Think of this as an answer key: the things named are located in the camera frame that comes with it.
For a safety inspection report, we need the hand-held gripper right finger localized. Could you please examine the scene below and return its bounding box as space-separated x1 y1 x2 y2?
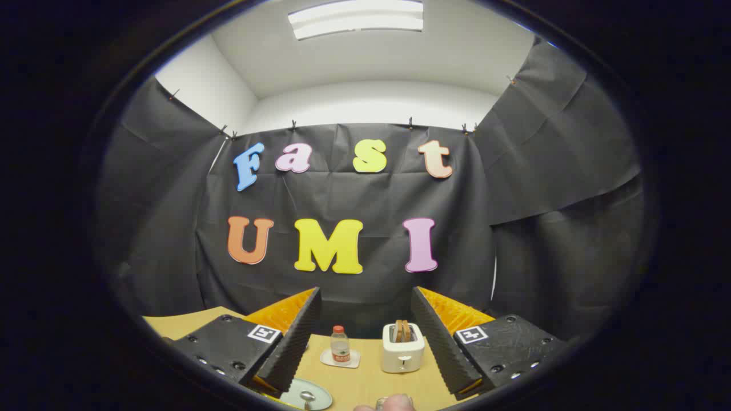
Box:
411 287 572 401

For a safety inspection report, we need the black backdrop cloth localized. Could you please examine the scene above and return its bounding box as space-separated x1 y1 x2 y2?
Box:
94 37 646 343

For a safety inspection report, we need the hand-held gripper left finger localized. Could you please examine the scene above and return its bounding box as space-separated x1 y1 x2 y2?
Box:
163 287 322 399

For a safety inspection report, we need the white toaster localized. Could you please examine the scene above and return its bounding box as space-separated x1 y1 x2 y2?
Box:
381 321 425 374

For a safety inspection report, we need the clear water bottle red cap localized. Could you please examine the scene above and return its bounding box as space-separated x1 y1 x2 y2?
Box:
330 325 351 364

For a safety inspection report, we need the white square coaster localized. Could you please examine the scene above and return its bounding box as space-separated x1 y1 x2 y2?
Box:
320 348 361 369

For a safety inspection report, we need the ceiling light panel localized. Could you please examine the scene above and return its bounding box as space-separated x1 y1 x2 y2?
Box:
288 0 424 41

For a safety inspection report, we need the pale green plate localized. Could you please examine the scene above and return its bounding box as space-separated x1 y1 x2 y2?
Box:
280 378 334 411

